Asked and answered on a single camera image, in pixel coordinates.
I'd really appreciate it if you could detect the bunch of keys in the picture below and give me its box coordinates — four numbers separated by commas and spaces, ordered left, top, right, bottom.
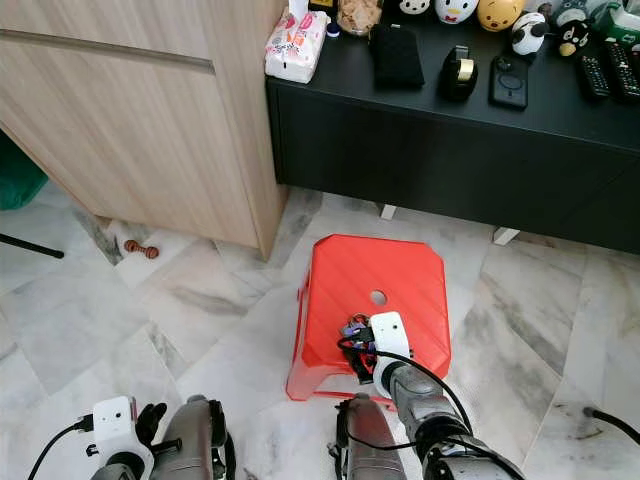
339, 312, 374, 341

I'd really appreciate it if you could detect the grey right robot leg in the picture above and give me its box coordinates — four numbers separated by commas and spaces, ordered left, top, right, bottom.
326, 393, 411, 480

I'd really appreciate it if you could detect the red plastic stool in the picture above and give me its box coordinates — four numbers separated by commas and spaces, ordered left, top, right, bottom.
285, 233, 454, 407

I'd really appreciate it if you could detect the small brown dumbbell toy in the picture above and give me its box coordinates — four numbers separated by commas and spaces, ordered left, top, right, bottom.
123, 239, 161, 261

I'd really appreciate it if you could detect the thin black rod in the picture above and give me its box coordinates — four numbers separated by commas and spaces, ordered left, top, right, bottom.
0, 233, 67, 260

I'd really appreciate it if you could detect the black low sideboard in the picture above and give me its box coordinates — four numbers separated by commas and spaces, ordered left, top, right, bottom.
265, 6, 640, 253

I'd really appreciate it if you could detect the green bag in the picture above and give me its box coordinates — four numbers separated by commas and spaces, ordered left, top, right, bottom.
0, 133, 50, 212

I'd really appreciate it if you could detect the light wooden cabinet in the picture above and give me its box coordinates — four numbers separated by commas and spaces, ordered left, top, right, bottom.
0, 0, 293, 261

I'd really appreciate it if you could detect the black tape dispenser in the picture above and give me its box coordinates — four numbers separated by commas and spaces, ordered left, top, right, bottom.
437, 44, 480, 102

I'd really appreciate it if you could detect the black fabric pouch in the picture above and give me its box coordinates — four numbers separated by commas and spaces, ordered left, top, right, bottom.
367, 23, 427, 90

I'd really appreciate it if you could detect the pink white tissue pack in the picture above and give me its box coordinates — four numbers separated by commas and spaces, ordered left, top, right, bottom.
264, 10, 330, 85

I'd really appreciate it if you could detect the black phone case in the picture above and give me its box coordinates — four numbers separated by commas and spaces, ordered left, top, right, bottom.
488, 54, 532, 111

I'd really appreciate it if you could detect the clear jar with snacks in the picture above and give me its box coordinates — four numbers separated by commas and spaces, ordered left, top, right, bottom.
334, 0, 384, 37

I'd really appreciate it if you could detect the small white spotted figurine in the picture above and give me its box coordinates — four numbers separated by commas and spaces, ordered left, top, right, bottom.
396, 0, 434, 17

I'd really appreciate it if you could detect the white black panda figurine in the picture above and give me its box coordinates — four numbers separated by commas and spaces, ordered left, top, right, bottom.
509, 11, 549, 57

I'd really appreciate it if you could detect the black remote control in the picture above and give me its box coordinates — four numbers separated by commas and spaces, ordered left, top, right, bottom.
602, 39, 640, 103
572, 52, 612, 102

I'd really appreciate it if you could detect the yellow round figurine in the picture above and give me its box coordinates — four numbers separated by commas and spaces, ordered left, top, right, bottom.
476, 0, 527, 32

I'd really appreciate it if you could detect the black bear figurine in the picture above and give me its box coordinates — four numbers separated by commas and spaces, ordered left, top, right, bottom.
556, 19, 592, 59

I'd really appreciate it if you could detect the grey totoro figurine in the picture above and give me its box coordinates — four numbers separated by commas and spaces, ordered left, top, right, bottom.
554, 0, 592, 26

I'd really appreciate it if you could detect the green toy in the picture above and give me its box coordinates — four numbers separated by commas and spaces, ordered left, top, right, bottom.
590, 0, 640, 43

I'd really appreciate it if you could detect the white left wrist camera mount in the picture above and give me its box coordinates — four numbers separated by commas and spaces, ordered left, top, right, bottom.
91, 396, 152, 473

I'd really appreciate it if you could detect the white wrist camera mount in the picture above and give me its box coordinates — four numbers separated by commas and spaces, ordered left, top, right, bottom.
91, 396, 152, 473
369, 311, 412, 398

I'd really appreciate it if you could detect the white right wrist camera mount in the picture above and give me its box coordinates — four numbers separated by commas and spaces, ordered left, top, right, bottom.
369, 311, 412, 398

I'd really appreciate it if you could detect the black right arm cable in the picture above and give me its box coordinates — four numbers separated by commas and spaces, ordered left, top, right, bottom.
372, 348, 477, 437

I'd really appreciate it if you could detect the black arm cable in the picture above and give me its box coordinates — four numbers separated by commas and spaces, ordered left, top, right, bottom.
372, 348, 477, 437
27, 418, 95, 480

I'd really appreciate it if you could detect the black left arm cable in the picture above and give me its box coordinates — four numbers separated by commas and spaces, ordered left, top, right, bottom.
27, 418, 95, 480

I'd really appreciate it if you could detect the black floor cable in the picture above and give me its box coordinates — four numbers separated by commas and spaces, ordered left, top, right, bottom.
584, 404, 640, 447

